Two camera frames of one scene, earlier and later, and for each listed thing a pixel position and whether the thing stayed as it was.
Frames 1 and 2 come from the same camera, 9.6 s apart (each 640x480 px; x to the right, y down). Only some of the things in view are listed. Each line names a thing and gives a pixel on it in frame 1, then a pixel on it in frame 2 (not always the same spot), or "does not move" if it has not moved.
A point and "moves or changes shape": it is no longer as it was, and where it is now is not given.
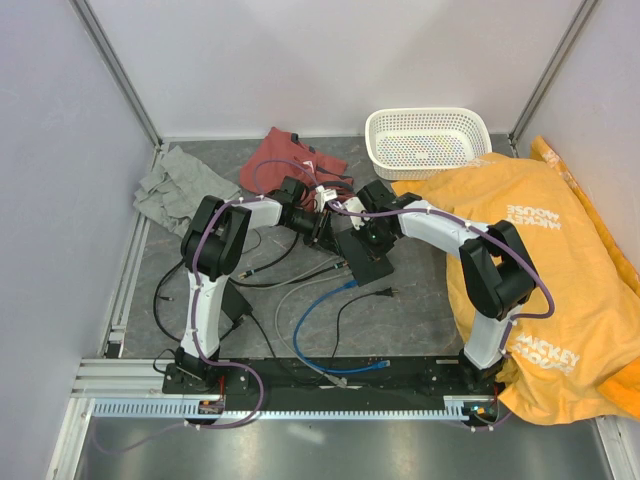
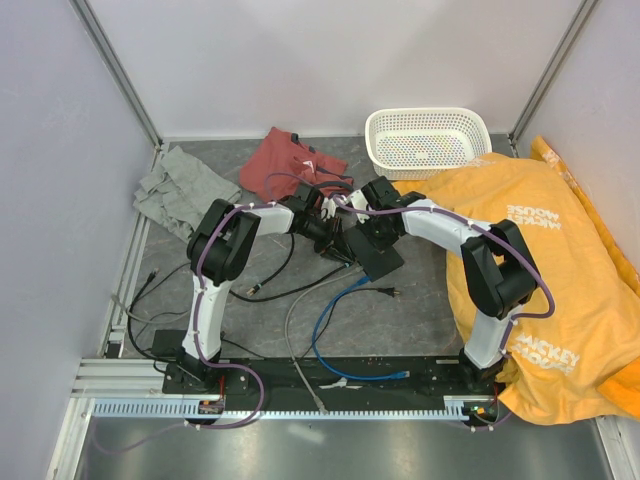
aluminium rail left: x=117 y=326 does not move
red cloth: x=278 y=154 does not move
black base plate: x=350 y=379 does not move
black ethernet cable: x=245 y=284 to x=263 y=284
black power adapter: x=233 y=303 to x=168 y=343
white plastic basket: x=424 y=143 does not move
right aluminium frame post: x=528 y=111 does not move
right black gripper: x=379 y=250 does not move
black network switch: x=365 y=266 moves or changes shape
